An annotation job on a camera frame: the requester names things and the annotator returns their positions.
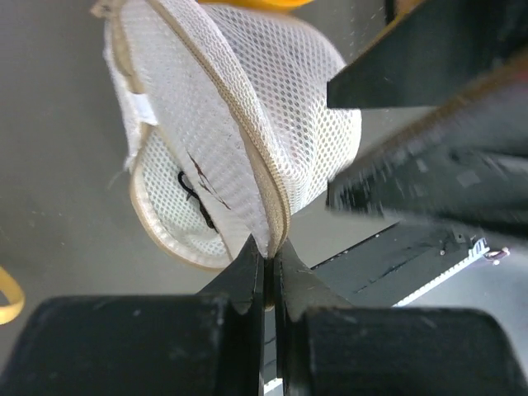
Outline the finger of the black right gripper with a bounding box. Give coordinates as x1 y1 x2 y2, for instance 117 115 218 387
327 1 527 109
326 54 527 227

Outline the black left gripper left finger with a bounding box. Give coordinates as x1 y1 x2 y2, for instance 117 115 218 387
1 239 264 395

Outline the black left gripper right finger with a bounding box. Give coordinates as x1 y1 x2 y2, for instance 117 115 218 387
273 243 527 395

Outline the white mesh laundry bag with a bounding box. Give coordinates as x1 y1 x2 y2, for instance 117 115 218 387
92 1 362 271

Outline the yellow plastic basket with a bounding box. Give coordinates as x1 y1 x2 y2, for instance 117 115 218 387
200 0 312 12

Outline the yellow mug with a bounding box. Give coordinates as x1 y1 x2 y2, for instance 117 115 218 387
0 267 26 325

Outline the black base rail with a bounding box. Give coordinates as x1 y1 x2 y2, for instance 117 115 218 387
313 224 471 307

